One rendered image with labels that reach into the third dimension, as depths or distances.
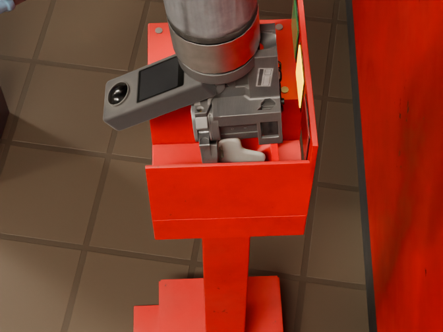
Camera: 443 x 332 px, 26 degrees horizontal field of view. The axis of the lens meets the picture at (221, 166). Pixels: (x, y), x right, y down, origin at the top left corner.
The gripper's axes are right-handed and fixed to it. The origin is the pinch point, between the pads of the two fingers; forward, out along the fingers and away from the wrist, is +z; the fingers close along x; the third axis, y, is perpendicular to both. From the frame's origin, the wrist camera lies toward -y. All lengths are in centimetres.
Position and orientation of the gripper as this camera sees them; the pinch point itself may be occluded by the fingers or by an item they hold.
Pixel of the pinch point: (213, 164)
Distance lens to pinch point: 98.9
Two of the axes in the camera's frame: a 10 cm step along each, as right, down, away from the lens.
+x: -0.4, -8.6, 5.2
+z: 0.8, 5.1, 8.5
